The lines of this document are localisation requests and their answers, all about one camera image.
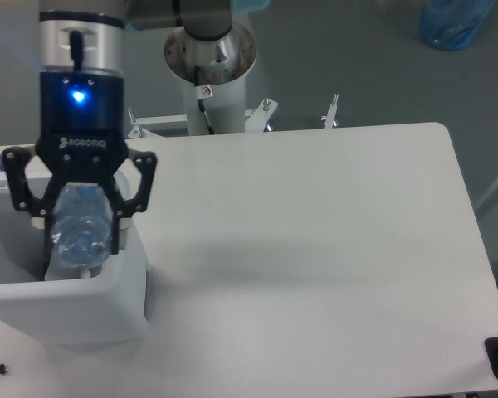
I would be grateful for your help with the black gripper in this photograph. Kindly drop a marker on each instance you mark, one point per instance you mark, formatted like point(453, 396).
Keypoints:
point(81, 118)

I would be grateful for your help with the clear crushed plastic bottle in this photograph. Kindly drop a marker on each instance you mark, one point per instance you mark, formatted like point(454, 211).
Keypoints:
point(82, 232)

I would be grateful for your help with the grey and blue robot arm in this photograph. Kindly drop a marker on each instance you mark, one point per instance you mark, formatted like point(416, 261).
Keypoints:
point(88, 37)

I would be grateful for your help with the white open trash can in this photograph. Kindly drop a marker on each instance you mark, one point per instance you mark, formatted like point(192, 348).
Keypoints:
point(109, 307)

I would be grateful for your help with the blue plastic bag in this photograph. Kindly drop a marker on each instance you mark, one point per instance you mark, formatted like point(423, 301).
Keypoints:
point(452, 25)

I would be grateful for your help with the white pedestal base frame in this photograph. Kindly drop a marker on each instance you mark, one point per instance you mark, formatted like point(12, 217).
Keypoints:
point(257, 120)

